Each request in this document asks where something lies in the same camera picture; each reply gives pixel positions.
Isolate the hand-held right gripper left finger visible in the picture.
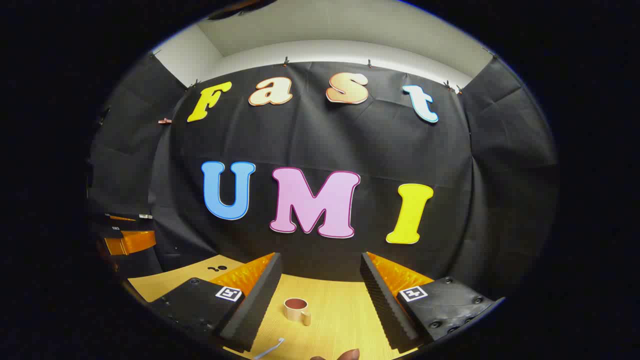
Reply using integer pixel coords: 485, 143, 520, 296
149, 252, 283, 354

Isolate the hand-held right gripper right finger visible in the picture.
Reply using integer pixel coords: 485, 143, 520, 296
360, 251, 506, 354

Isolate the beige cup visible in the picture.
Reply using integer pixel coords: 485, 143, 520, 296
283, 297, 312, 327

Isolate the white toothbrush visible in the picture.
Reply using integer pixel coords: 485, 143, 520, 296
252, 337, 286, 360

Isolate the wooden desktop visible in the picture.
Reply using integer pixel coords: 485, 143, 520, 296
127, 254, 421, 360

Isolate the black backdrop cloth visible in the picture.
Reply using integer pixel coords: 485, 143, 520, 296
87, 50, 558, 301

